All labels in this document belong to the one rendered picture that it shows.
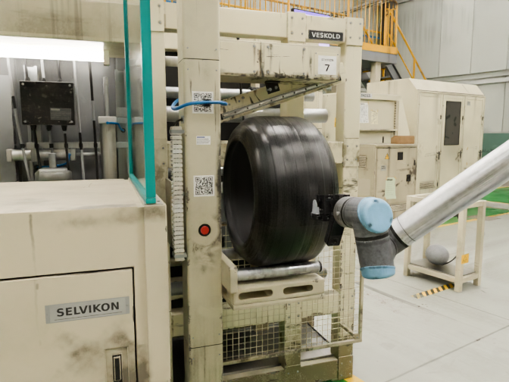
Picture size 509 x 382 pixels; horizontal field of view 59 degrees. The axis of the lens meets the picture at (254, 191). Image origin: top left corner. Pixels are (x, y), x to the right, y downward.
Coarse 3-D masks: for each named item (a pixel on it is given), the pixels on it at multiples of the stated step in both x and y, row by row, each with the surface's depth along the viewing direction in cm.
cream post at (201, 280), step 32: (192, 0) 149; (192, 32) 150; (192, 64) 152; (192, 128) 154; (192, 160) 156; (192, 192) 157; (192, 224) 158; (192, 256) 160; (192, 288) 161; (192, 320) 163; (192, 352) 164
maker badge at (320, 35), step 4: (308, 32) 224; (312, 32) 225; (316, 32) 226; (320, 32) 226; (324, 32) 227; (328, 32) 228; (332, 32) 228; (336, 32) 229; (340, 32) 230; (308, 36) 225; (312, 36) 225; (316, 36) 226; (320, 36) 227; (324, 36) 227; (328, 36) 228; (332, 36) 229; (336, 36) 229; (340, 36) 230; (328, 40) 228; (332, 40) 229; (336, 40) 230; (340, 40) 230
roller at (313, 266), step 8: (288, 264) 166; (296, 264) 166; (304, 264) 167; (312, 264) 168; (320, 264) 169; (240, 272) 159; (248, 272) 159; (256, 272) 160; (264, 272) 161; (272, 272) 162; (280, 272) 163; (288, 272) 164; (296, 272) 165; (304, 272) 167; (312, 272) 168; (240, 280) 160
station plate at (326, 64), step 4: (320, 56) 194; (324, 56) 195; (328, 56) 195; (332, 56) 196; (320, 60) 194; (324, 60) 195; (328, 60) 196; (332, 60) 196; (320, 64) 195; (324, 64) 195; (328, 64) 196; (332, 64) 196; (320, 68) 195; (324, 68) 196; (328, 68) 196; (332, 68) 197; (320, 72) 195; (324, 72) 196; (328, 72) 196; (332, 72) 197
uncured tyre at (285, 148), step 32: (256, 128) 157; (288, 128) 158; (224, 160) 189; (256, 160) 151; (288, 160) 149; (320, 160) 152; (224, 192) 190; (256, 192) 150; (288, 192) 147; (320, 192) 150; (256, 224) 152; (288, 224) 149; (320, 224) 153; (256, 256) 160; (288, 256) 159
